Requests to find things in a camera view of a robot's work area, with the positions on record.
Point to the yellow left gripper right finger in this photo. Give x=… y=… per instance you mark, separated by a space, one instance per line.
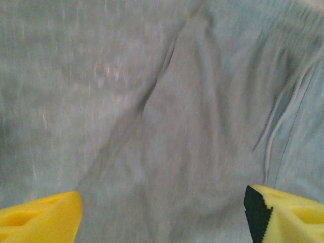
x=291 y=220

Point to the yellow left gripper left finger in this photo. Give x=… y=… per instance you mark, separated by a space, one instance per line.
x=38 y=220

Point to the grey garment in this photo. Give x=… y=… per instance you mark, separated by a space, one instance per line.
x=157 y=101

